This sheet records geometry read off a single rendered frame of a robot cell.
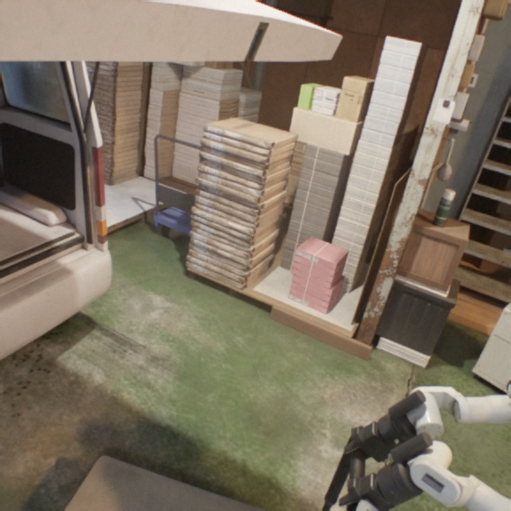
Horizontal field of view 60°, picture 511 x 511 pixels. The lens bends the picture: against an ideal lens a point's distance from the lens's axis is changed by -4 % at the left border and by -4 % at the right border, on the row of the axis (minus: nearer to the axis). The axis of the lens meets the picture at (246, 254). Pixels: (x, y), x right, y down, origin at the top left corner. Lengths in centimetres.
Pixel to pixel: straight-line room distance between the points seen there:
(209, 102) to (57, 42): 395
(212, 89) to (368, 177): 201
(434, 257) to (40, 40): 242
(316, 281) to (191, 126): 233
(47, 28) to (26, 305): 166
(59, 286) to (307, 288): 155
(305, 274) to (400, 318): 65
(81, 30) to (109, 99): 370
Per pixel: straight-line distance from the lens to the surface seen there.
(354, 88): 304
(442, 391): 128
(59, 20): 63
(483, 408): 128
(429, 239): 272
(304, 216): 326
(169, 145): 483
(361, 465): 132
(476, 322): 370
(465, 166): 343
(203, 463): 218
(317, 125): 310
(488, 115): 338
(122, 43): 71
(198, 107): 462
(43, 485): 214
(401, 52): 297
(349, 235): 320
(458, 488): 110
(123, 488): 185
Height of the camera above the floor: 174
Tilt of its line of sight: 28 degrees down
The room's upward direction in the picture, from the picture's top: 10 degrees clockwise
